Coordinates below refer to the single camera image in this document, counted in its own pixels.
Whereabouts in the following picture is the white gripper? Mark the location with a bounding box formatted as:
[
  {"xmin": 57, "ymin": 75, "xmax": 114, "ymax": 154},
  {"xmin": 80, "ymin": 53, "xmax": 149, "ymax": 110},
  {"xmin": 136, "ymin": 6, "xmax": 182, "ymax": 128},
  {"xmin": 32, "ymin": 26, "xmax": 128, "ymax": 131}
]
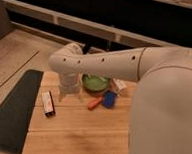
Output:
[{"xmin": 59, "ymin": 73, "xmax": 80, "ymax": 94}]

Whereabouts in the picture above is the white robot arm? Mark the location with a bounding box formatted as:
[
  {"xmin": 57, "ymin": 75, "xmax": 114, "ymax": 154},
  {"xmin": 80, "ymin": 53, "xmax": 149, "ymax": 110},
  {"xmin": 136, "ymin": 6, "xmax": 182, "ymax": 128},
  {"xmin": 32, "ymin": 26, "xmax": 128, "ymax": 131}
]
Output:
[{"xmin": 49, "ymin": 43, "xmax": 192, "ymax": 154}]

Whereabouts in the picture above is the green ceramic bowl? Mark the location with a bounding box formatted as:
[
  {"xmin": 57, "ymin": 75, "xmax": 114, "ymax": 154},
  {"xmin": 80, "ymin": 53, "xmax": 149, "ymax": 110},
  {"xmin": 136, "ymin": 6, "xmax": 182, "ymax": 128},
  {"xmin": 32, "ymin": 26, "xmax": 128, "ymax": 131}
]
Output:
[{"xmin": 81, "ymin": 75, "xmax": 110, "ymax": 92}]

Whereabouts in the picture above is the blue cup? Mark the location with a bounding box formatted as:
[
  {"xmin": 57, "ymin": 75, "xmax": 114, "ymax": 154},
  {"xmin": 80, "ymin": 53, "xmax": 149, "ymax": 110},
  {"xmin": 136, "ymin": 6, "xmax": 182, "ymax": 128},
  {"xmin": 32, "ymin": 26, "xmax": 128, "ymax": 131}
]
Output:
[{"xmin": 102, "ymin": 91, "xmax": 116, "ymax": 109}]

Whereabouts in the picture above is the orange carrot toy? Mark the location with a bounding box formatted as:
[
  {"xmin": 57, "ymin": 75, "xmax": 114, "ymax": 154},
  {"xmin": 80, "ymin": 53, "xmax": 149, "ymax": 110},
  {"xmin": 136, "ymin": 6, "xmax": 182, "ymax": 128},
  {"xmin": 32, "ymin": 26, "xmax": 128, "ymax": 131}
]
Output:
[{"xmin": 87, "ymin": 97, "xmax": 102, "ymax": 110}]

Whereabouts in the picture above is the dark grey floor mat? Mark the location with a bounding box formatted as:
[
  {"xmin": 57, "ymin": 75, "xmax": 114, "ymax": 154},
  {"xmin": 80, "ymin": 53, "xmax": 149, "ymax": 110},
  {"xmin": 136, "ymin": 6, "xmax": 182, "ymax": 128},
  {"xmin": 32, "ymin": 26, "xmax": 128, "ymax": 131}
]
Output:
[{"xmin": 0, "ymin": 69, "xmax": 43, "ymax": 154}]

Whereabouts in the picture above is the metal window rail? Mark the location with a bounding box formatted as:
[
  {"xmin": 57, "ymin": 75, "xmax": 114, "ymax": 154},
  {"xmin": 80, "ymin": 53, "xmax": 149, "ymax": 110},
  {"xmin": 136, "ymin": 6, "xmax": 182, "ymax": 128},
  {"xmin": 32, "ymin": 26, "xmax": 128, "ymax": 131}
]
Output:
[{"xmin": 2, "ymin": 0, "xmax": 173, "ymax": 48}]

